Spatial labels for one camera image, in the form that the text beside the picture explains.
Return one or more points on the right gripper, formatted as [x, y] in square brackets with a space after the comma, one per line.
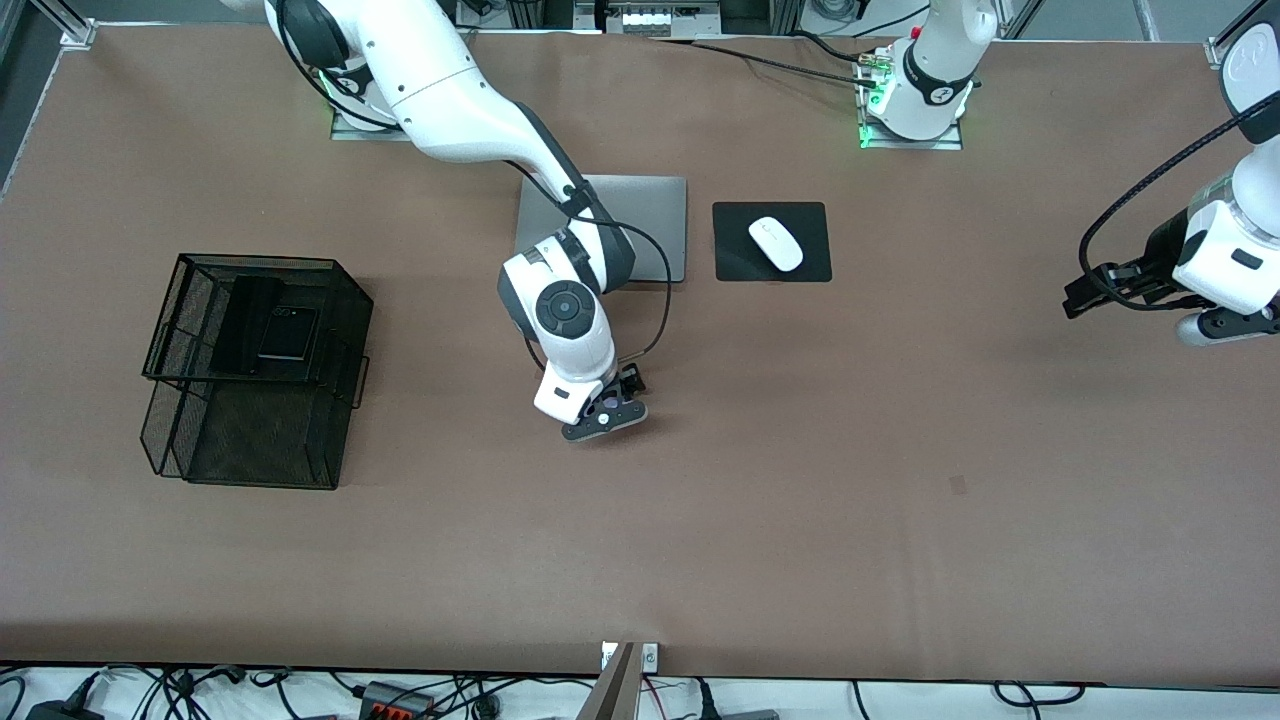
[630, 381]

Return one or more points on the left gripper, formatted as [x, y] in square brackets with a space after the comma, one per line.
[1160, 243]

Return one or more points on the black flip phone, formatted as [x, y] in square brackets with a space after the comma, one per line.
[288, 335]

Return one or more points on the black slab smartphone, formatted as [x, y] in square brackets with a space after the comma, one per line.
[240, 310]

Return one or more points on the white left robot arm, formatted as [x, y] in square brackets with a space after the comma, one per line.
[930, 70]

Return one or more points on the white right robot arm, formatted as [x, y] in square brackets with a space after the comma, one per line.
[450, 90]

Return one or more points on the black mouse pad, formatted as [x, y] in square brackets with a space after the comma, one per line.
[735, 250]

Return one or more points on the silver laptop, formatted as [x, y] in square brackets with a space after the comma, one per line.
[655, 210]

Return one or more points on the white computer mouse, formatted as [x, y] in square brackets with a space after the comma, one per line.
[776, 244]

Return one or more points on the aluminium profile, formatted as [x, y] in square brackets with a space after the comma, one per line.
[75, 28]
[1213, 52]

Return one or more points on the black mesh two-tier tray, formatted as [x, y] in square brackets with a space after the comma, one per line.
[260, 440]

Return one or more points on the black power strip orange switches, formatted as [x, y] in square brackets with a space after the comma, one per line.
[395, 705]

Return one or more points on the black power adapter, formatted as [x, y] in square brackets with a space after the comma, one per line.
[60, 712]

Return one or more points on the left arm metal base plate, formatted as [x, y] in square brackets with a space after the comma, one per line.
[945, 143]

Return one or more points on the white metal bracket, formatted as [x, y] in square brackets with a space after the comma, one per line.
[648, 658]

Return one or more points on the grey camera stand post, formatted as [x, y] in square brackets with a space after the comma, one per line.
[615, 695]

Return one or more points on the metal frame with white connectors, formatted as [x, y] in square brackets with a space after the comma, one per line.
[650, 18]

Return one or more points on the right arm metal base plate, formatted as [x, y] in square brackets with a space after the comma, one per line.
[345, 132]

